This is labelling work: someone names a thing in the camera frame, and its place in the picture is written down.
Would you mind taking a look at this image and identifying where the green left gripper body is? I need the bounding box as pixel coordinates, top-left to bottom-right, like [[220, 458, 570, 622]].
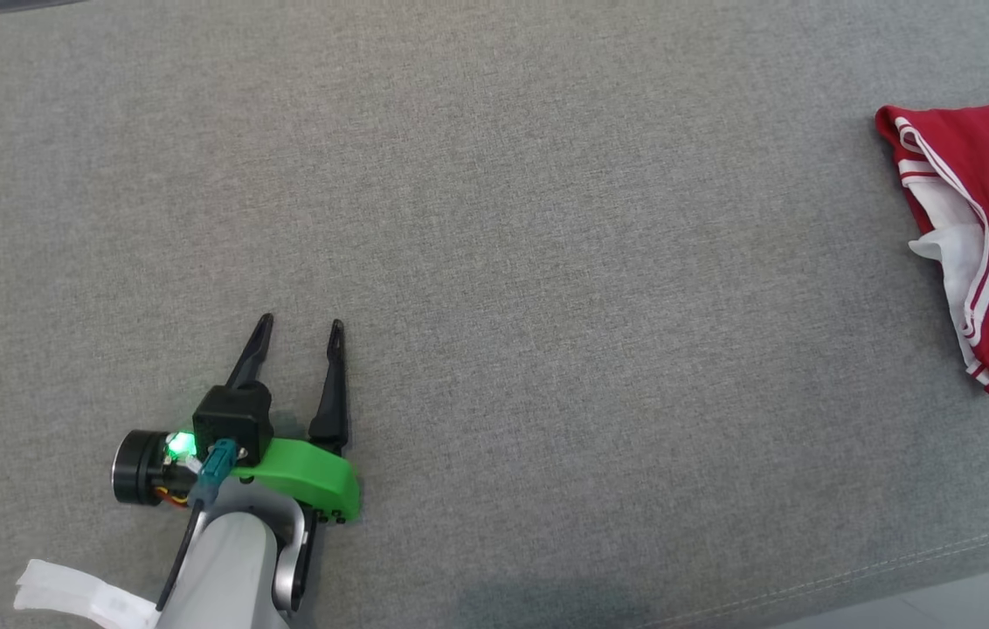
[[112, 429, 363, 525]]

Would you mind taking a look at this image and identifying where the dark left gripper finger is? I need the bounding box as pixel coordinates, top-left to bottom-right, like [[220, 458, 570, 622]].
[[308, 319, 350, 454], [226, 314, 276, 391]]

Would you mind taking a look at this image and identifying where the grey fabric sofa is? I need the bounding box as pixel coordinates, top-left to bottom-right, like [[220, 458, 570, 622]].
[[0, 0, 989, 629]]

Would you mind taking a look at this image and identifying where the white tape label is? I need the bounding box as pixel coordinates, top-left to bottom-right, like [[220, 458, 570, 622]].
[[13, 558, 163, 629]]

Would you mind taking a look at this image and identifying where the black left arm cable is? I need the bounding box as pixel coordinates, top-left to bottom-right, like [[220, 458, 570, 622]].
[[155, 439, 239, 613]]

